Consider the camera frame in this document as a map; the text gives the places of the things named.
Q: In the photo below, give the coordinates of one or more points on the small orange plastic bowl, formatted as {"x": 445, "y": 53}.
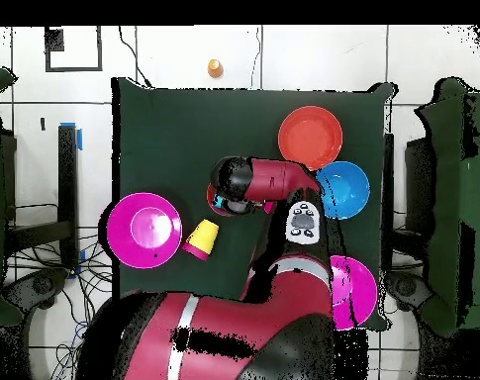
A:
{"x": 211, "y": 200}

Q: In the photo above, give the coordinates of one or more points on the yellow plastic cup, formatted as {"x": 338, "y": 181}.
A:
{"x": 203, "y": 236}

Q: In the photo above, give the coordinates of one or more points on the red plastic cup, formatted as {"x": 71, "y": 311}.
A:
{"x": 195, "y": 252}

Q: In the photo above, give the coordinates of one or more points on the large pink plastic bowl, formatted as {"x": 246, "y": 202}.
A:
{"x": 144, "y": 229}
{"x": 362, "y": 289}

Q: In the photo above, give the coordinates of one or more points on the large orange plastic bowl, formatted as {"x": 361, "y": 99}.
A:
{"x": 310, "y": 134}

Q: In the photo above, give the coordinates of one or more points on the blue plastic bowl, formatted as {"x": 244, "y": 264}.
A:
{"x": 350, "y": 190}

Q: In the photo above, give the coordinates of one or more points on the orange plastic cup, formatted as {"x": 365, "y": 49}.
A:
{"x": 215, "y": 69}

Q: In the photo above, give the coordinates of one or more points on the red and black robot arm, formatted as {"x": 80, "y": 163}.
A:
{"x": 275, "y": 178}

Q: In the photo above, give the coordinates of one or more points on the dark green tablecloth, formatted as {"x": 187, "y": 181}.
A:
{"x": 164, "y": 118}

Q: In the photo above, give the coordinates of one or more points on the black metal stand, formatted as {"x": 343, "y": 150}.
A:
{"x": 388, "y": 198}
{"x": 67, "y": 178}

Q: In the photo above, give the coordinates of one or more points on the grey office chair base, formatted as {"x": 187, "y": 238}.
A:
{"x": 405, "y": 289}
{"x": 41, "y": 285}

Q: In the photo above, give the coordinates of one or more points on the black square floor frame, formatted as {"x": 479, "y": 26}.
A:
{"x": 54, "y": 39}

